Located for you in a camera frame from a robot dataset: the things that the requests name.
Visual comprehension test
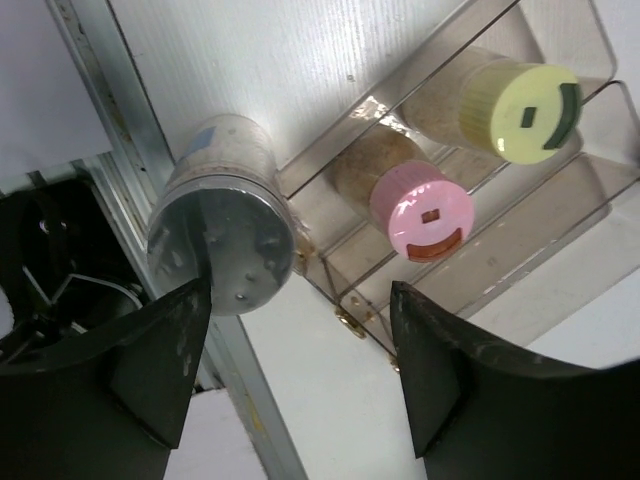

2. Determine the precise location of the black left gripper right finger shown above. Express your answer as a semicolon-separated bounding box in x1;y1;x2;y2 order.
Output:
390;281;639;479

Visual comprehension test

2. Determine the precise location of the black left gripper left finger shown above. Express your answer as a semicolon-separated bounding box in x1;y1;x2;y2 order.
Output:
1;277;211;479

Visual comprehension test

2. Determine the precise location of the pink cap spice bottle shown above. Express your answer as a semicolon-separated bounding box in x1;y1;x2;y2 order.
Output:
330;126;475;263

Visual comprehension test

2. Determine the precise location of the silver lid white shaker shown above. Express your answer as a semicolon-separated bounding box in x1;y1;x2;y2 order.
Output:
147;114;296;316

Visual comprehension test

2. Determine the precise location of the clear brown organizer tray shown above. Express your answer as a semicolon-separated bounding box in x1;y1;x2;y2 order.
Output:
280;1;639;352

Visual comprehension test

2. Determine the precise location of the yellow cap spice bottle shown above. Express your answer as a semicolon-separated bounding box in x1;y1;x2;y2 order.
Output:
401;47;583;165

